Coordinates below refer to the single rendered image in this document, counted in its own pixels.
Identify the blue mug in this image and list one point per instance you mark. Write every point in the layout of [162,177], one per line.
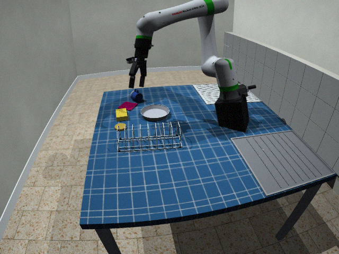
[136,96]

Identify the white ribbed draining mat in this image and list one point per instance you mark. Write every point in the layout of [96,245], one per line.
[212,93]

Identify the white tiled backsplash wall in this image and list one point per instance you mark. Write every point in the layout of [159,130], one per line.
[304,95]

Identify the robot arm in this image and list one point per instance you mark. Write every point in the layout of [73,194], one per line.
[223,69]

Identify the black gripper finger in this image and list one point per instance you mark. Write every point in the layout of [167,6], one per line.
[143,71]
[133,71]

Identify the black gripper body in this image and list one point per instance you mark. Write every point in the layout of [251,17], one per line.
[141,54]

